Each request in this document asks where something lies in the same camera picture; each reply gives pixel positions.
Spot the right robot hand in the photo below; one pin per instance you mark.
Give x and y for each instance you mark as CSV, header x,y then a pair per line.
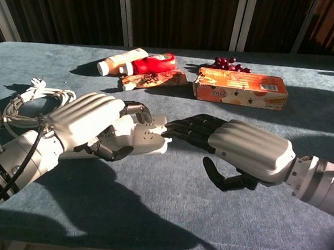
x,y
249,155

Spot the white power strip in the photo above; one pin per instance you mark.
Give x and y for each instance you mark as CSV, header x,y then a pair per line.
x,y
151,138

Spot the dark red grape bunch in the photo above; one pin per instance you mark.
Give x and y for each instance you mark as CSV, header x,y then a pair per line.
x,y
229,64

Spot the blue-grey table cloth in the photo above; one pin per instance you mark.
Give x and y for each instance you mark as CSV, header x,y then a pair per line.
x,y
162,206

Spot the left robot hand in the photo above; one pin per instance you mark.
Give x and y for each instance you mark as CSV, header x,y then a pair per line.
x,y
85,118

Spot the cream sauce bottle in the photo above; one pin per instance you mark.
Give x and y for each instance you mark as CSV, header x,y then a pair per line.
x,y
121,59

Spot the orange cardboard box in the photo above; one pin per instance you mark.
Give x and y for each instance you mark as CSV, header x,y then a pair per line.
x,y
240,89

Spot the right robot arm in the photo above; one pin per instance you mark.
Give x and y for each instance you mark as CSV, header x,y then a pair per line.
x,y
320,182

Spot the brown snack packet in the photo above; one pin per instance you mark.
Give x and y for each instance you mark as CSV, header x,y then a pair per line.
x,y
154,80

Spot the red ketchup bottle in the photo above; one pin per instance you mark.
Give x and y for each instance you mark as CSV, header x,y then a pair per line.
x,y
153,63

